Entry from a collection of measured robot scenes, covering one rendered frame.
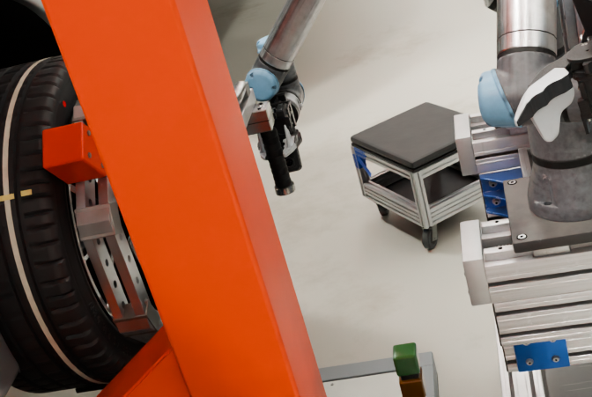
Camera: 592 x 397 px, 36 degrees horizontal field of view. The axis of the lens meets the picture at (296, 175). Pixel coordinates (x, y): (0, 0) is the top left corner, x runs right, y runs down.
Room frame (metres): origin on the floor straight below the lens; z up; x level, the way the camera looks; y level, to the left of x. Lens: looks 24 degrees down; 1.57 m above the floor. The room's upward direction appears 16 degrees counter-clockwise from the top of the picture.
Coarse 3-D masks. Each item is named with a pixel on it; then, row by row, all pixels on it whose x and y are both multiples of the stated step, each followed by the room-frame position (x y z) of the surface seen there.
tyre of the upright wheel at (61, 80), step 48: (0, 96) 1.63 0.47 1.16; (48, 96) 1.60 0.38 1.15; (0, 144) 1.53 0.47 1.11; (0, 192) 1.47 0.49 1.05; (48, 192) 1.45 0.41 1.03; (0, 240) 1.43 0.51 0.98; (48, 240) 1.41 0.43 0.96; (0, 288) 1.42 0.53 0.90; (48, 288) 1.40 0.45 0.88; (96, 336) 1.41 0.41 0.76; (48, 384) 1.49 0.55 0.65; (96, 384) 1.54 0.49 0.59
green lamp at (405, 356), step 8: (400, 344) 1.29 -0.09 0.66; (408, 344) 1.28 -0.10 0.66; (400, 352) 1.26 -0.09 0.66; (408, 352) 1.26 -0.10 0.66; (416, 352) 1.26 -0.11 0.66; (400, 360) 1.25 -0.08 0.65; (408, 360) 1.25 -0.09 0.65; (416, 360) 1.25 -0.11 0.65; (400, 368) 1.25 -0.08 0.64; (408, 368) 1.25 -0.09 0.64; (416, 368) 1.25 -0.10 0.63; (400, 376) 1.25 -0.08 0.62
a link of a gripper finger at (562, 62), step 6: (558, 60) 0.87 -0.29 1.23; (564, 60) 0.87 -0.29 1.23; (546, 66) 0.87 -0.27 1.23; (552, 66) 0.86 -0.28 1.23; (558, 66) 0.86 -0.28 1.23; (564, 66) 0.85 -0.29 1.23; (570, 66) 0.86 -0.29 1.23; (576, 66) 0.85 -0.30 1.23; (582, 66) 0.85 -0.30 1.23; (540, 72) 0.86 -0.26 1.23; (546, 72) 0.86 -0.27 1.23; (570, 72) 0.85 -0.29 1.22; (534, 78) 0.85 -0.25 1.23
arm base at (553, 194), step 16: (544, 160) 1.29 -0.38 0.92; (576, 160) 1.26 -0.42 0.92; (544, 176) 1.29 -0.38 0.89; (560, 176) 1.27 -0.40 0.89; (576, 176) 1.26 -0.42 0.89; (528, 192) 1.33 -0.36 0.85; (544, 192) 1.29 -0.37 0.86; (560, 192) 1.26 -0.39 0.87; (576, 192) 1.25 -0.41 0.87; (544, 208) 1.28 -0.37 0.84; (560, 208) 1.26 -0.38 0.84; (576, 208) 1.25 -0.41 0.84
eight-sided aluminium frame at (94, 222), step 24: (72, 120) 1.57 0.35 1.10; (96, 216) 1.44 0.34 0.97; (96, 240) 1.45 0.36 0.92; (120, 240) 1.44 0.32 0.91; (96, 264) 1.44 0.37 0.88; (120, 264) 1.43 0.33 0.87; (120, 288) 1.47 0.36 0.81; (144, 288) 1.46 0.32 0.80; (120, 312) 1.44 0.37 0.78; (144, 312) 1.43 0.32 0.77; (144, 336) 1.49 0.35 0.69
